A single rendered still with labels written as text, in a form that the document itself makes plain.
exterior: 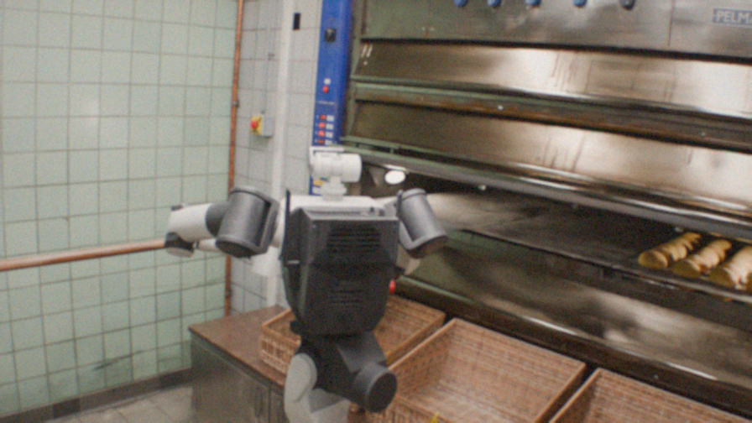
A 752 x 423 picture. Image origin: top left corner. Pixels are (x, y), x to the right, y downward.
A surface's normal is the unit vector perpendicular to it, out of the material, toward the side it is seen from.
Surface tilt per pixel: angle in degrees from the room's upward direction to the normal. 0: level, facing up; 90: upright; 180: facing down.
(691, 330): 70
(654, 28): 90
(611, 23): 90
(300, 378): 90
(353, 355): 45
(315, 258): 89
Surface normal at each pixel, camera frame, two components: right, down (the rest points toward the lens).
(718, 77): -0.62, -0.26
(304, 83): -0.68, 0.09
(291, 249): 0.30, 0.20
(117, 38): 0.73, 0.19
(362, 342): 0.56, -0.56
